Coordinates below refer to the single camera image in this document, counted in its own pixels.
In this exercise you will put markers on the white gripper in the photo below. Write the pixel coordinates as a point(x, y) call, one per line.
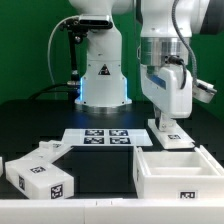
point(170, 91)

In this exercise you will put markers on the white door panel with knob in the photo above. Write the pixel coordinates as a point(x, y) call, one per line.
point(172, 137)

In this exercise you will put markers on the white cabinet box part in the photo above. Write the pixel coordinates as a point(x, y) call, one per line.
point(38, 179)

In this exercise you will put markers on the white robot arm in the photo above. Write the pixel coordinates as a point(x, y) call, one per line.
point(167, 63)

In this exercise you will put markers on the white marker base sheet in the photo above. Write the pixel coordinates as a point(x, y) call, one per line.
point(106, 137)

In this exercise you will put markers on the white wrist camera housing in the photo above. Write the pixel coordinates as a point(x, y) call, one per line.
point(203, 91)

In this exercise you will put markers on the white front rail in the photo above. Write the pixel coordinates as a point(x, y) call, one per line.
point(112, 211)

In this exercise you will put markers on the black camera on stand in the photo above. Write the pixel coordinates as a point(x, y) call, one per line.
point(77, 28)

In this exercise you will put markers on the white left rail block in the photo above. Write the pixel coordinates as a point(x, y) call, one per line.
point(1, 166)

